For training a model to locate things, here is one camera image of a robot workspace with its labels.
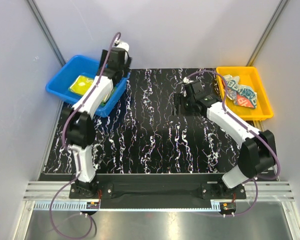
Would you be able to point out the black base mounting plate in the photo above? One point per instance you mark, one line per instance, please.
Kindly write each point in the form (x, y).
(155, 192)

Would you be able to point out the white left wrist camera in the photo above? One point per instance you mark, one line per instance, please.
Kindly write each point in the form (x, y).
(123, 45)

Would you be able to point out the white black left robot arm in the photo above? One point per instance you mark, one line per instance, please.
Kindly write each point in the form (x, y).
(79, 132)

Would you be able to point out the yellow cloth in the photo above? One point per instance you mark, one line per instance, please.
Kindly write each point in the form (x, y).
(81, 85)

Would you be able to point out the left power connector block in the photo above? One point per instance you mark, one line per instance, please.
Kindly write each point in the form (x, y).
(93, 205)

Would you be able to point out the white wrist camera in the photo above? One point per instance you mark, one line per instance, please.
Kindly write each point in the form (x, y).
(123, 45)
(186, 81)

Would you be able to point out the teal patterned cloth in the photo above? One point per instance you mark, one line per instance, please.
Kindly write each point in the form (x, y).
(241, 95)

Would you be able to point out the aluminium frame rail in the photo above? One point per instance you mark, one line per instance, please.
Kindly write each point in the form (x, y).
(51, 192)

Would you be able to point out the green microfiber towel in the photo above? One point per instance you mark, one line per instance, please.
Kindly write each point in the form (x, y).
(108, 97)

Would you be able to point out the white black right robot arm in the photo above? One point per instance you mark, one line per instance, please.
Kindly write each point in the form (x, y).
(257, 149)

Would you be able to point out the right power connector block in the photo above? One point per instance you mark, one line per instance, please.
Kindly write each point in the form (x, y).
(228, 206)

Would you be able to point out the blue plastic bin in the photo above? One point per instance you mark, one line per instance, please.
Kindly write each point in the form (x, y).
(86, 66)

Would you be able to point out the yellow plastic bin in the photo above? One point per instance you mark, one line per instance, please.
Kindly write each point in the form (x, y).
(249, 76)

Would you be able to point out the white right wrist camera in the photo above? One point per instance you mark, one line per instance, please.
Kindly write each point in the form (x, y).
(186, 81)

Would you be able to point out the power connector block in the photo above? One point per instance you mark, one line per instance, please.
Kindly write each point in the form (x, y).
(228, 206)
(93, 205)

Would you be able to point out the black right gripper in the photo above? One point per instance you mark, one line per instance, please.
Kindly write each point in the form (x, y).
(178, 100)

